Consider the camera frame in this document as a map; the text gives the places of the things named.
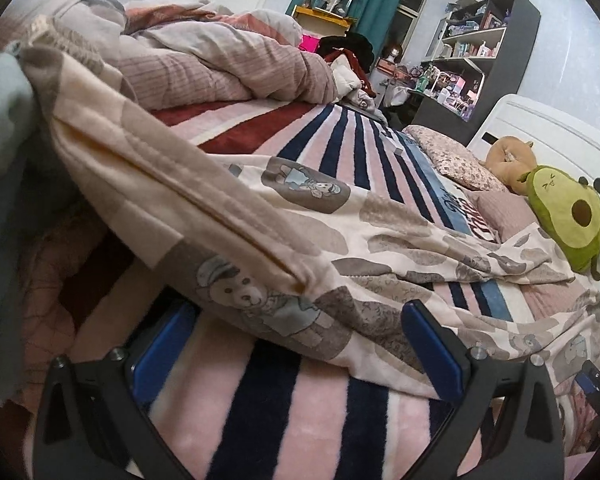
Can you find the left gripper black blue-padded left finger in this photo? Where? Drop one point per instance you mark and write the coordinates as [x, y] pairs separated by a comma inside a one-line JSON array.
[[93, 418]]

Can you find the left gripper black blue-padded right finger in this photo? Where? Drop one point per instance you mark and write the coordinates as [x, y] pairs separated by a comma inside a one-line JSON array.
[[525, 443]]

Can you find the beige bear-print pants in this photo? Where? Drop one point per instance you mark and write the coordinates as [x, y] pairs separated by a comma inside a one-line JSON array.
[[282, 251]]

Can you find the striped pink navy blanket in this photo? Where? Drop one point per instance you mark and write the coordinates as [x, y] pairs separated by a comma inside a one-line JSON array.
[[237, 406]]

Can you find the green avocado plush toy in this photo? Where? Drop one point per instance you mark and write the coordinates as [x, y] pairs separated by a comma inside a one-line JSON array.
[[569, 212]]

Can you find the plain pink pillow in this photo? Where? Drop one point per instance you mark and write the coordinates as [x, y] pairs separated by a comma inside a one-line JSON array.
[[506, 212]]

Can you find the tan plush toy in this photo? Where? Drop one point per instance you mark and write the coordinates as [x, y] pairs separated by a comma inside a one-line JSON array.
[[510, 159]]

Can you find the white bed headboard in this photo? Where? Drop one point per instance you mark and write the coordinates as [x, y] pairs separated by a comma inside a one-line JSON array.
[[559, 139]]

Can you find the floral pink pillow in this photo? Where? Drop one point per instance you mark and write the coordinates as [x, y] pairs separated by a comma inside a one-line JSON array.
[[453, 160]]

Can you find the light blue cloth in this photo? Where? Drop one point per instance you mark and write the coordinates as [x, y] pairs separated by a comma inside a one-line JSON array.
[[19, 117]]

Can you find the dark grey bookshelf unit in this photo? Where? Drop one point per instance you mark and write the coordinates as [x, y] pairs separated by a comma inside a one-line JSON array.
[[482, 54]]

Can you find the pink striped crumpled duvet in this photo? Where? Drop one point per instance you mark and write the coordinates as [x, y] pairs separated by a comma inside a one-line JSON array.
[[179, 52]]

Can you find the pile of dark clothes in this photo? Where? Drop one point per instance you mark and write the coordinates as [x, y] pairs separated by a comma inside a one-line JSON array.
[[358, 51]]

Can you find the bright pink bag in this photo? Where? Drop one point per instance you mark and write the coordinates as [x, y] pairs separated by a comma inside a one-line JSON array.
[[308, 43]]

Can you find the yellow small shelf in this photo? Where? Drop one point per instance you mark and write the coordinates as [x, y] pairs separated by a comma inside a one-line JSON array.
[[319, 23]]

